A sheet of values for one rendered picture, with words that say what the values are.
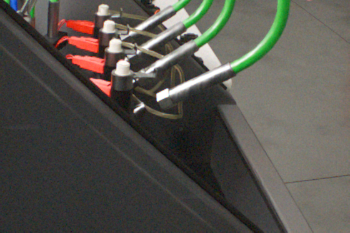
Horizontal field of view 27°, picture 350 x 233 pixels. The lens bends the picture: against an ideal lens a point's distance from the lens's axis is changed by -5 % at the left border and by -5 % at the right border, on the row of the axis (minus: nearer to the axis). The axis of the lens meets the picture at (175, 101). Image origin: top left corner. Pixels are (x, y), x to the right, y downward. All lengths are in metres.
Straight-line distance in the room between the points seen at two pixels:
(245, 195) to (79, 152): 0.62
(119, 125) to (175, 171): 0.07
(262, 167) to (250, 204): 0.06
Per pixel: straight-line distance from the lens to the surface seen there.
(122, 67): 0.94
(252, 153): 1.19
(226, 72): 0.83
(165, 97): 0.85
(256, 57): 0.82
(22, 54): 0.56
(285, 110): 3.71
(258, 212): 1.13
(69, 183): 0.61
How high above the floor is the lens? 1.50
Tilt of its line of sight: 24 degrees down
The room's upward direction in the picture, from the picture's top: 5 degrees clockwise
